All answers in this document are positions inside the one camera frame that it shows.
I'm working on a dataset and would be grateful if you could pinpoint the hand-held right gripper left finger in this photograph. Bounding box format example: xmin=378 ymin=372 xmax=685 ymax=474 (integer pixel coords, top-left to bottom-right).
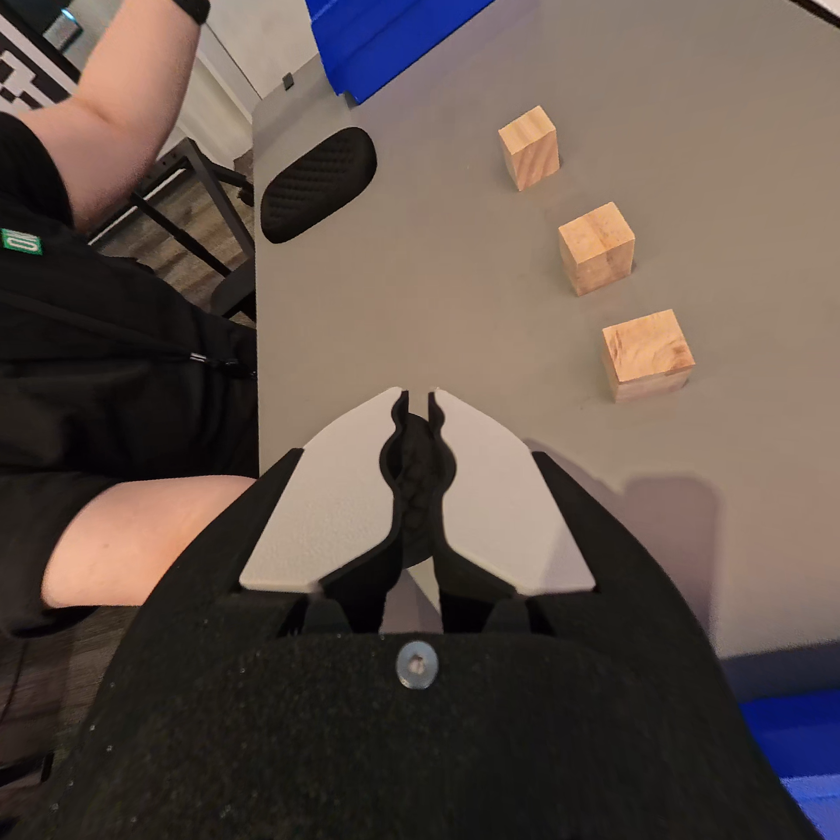
xmin=238 ymin=386 xmax=410 ymax=634

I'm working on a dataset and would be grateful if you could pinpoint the light wooden cube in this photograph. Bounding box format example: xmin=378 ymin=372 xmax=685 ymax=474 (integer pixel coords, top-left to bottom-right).
xmin=558 ymin=201 xmax=636 ymax=298
xmin=497 ymin=105 xmax=560 ymax=193
xmin=602 ymin=308 xmax=697 ymax=403

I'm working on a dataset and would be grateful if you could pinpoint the person's right forearm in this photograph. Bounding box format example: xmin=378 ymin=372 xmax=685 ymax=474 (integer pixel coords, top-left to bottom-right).
xmin=41 ymin=474 xmax=258 ymax=608

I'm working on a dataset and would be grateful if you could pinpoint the person's left forearm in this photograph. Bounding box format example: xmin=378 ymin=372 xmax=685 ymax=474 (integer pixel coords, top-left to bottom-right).
xmin=18 ymin=0 xmax=212 ymax=232

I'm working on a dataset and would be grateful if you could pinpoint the black metal table frame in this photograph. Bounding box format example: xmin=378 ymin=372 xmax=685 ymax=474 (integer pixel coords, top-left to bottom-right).
xmin=88 ymin=136 xmax=257 ymax=277

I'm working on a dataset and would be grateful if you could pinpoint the blue plastic bin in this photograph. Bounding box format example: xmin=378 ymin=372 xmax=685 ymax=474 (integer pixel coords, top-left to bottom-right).
xmin=718 ymin=656 xmax=840 ymax=840
xmin=305 ymin=0 xmax=496 ymax=106

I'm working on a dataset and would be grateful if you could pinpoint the black zip jacket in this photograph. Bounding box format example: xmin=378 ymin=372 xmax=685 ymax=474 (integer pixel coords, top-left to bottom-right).
xmin=0 ymin=112 xmax=260 ymax=637

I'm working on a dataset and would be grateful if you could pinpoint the black framed task sign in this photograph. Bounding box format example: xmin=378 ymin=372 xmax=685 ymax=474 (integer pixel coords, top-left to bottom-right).
xmin=0 ymin=13 xmax=83 ymax=109

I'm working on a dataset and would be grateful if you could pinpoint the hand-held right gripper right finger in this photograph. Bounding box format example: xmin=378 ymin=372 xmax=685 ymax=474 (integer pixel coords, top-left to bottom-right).
xmin=427 ymin=387 xmax=598 ymax=634

